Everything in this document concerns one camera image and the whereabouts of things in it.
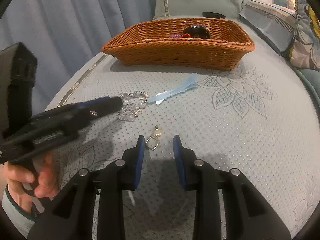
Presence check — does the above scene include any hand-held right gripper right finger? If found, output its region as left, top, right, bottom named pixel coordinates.
left=172, top=134, right=292, bottom=240

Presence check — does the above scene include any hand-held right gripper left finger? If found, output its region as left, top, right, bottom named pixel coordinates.
left=27, top=135, right=145, bottom=240

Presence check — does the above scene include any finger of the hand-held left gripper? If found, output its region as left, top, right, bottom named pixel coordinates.
left=27, top=101, right=124, bottom=140
left=59, top=96, right=123, bottom=110

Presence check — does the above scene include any clear bead bracelet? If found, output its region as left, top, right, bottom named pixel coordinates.
left=117, top=91, right=150, bottom=123

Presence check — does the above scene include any small charm with metal ring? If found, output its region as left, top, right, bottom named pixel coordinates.
left=144, top=125, right=162, bottom=150

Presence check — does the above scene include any brown wicker basket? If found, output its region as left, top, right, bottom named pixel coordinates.
left=101, top=17, right=255, bottom=71

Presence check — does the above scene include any red spiral hair tie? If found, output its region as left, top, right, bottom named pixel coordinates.
left=169, top=32, right=192, bottom=39

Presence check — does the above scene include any black wrist watch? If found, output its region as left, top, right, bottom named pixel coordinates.
left=181, top=24, right=212, bottom=40

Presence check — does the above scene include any person's left forearm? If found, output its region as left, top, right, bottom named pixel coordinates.
left=1, top=185, right=44, bottom=239

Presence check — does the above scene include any person's left hand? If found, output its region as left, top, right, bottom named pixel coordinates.
left=4, top=152, right=60, bottom=198

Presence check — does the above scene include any light blue hair clip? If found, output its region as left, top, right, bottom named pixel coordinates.
left=146, top=72, right=199, bottom=105

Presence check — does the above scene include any blue curtain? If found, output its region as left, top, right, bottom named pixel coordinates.
left=0, top=0, right=157, bottom=110

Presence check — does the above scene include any plain teal pillow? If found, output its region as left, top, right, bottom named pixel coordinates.
left=294, top=66, right=320, bottom=100

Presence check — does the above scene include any striped grey cushion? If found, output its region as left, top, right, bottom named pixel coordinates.
left=239, top=0, right=299, bottom=55

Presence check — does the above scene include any floral print pillow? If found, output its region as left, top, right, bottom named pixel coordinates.
left=287, top=0, right=320, bottom=70

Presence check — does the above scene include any black strap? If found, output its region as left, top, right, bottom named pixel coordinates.
left=202, top=12, right=226, bottom=19

